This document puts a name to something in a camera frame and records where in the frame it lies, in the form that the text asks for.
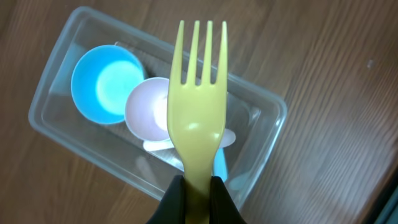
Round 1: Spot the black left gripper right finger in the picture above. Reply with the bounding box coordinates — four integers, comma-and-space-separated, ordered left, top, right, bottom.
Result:
209, 176, 246, 224

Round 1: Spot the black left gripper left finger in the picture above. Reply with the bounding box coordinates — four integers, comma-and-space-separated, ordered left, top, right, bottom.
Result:
147, 175, 185, 224

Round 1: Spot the blue plastic fork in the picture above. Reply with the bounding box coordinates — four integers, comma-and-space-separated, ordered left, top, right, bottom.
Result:
213, 148, 228, 182

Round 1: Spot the white plastic spoon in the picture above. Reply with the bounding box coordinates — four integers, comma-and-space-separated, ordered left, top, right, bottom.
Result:
142, 129, 236, 152

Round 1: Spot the yellow plastic fork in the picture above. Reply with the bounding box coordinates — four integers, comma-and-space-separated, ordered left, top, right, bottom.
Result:
167, 21, 228, 223

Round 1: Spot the pink plastic cup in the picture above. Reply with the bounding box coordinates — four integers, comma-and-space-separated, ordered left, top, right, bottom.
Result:
125, 77, 169, 141

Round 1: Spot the blue plastic bowl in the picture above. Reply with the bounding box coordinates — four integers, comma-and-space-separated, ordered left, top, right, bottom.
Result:
70, 45, 146, 125

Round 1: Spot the green plastic fork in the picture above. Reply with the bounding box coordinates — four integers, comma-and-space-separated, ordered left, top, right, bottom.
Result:
228, 173, 249, 190

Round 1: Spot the clear plastic container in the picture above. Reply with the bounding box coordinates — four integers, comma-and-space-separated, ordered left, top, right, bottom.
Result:
29, 7, 287, 208

